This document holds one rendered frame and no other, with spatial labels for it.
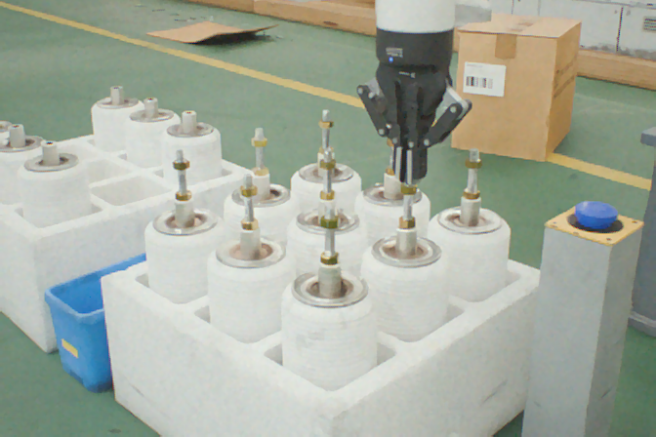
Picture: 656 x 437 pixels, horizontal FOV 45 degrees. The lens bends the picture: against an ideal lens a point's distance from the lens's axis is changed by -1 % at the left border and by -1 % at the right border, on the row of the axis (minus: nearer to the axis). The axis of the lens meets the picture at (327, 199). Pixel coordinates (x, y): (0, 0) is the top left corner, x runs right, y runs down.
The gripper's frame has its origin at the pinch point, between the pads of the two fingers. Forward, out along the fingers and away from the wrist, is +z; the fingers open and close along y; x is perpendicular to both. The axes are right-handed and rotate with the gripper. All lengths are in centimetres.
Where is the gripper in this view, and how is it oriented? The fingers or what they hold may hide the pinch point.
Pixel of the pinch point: (409, 164)
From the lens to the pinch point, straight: 82.1
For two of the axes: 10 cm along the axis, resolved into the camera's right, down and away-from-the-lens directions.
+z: 0.0, 9.3, 3.7
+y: 7.5, 2.4, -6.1
